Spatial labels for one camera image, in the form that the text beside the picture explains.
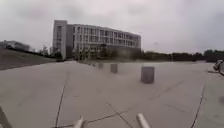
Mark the grey concrete bollard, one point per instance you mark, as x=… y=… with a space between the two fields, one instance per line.
x=147 y=74
x=100 y=65
x=114 y=68

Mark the cluster of small trees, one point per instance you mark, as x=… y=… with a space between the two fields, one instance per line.
x=100 y=53

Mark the grey concrete slab pavement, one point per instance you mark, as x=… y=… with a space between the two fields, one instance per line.
x=100 y=93

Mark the large grey multi-storey building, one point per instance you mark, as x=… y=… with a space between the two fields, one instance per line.
x=83 y=36

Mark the robot's own part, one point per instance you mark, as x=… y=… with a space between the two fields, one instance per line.
x=142 y=121
x=79 y=123

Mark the row of dark trees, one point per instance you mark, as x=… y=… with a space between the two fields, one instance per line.
x=186 y=56

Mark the dark grassy bank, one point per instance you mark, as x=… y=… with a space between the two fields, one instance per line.
x=20 y=59

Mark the low distant building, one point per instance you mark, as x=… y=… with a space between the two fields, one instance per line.
x=13 y=44

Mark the vehicle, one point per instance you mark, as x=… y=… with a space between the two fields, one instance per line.
x=218 y=64

